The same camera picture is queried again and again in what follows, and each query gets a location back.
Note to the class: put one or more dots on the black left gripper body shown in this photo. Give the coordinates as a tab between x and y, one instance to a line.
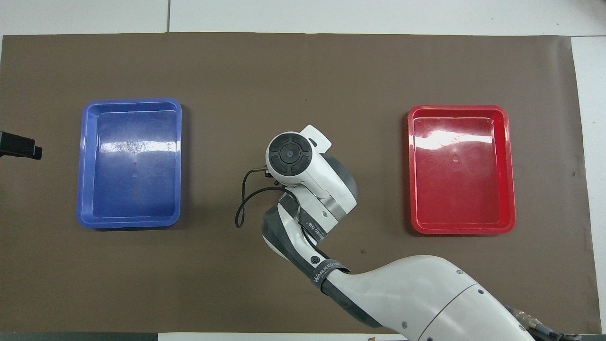
16	144

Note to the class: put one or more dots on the brown table mat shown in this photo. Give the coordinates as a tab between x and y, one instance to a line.
307	85

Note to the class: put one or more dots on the blue plastic tray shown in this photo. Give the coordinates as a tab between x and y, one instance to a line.
130	189

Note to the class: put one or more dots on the red plastic tray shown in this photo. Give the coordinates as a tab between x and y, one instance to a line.
459	189

